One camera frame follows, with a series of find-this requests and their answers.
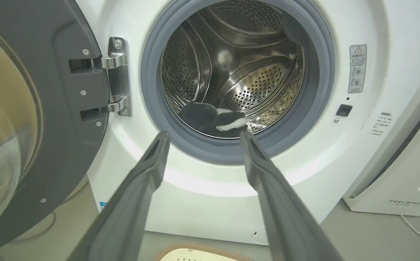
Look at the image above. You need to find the black and white cloth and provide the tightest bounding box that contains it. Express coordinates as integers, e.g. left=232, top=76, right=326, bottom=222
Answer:
left=178, top=102, right=250, bottom=138

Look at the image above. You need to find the white laundry basket brown rim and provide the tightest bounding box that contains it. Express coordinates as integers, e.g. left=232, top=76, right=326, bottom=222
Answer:
left=154, top=243, right=254, bottom=261

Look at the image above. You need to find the white front-loading washing machine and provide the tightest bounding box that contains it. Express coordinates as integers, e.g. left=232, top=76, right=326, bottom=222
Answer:
left=73, top=0, right=420, bottom=245

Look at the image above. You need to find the black door latch socket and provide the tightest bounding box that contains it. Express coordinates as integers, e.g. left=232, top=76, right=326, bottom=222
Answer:
left=336, top=104, right=353, bottom=117

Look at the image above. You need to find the white air purifier appliance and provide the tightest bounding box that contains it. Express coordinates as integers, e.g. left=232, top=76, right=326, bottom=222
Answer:
left=342, top=67, right=420, bottom=216

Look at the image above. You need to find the chrome door hinge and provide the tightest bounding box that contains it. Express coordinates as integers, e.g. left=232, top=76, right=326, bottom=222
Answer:
left=93, top=37, right=132, bottom=117

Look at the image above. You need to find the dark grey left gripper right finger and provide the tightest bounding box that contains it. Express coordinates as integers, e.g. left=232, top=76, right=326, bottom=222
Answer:
left=240, top=130, right=344, bottom=261

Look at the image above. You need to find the dark grey washing machine door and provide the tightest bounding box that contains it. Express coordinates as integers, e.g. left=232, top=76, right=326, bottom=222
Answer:
left=0, top=0, right=109, bottom=248

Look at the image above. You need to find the grey warning sticker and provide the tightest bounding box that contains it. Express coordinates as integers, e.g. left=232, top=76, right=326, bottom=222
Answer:
left=348, top=44, right=367, bottom=94

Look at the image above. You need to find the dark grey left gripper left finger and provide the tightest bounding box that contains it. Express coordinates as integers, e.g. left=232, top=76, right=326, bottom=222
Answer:
left=67, top=131, right=170, bottom=261

